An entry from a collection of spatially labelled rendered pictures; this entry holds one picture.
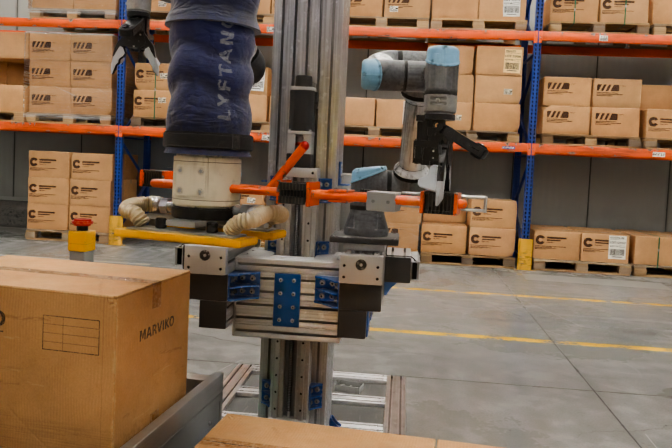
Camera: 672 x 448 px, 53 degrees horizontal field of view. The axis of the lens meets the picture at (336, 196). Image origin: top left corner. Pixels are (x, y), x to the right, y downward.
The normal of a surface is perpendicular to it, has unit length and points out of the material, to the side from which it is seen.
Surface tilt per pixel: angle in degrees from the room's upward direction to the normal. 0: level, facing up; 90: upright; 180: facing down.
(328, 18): 90
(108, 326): 90
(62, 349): 90
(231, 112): 79
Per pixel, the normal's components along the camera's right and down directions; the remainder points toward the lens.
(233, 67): 0.59, -0.28
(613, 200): -0.11, 0.05
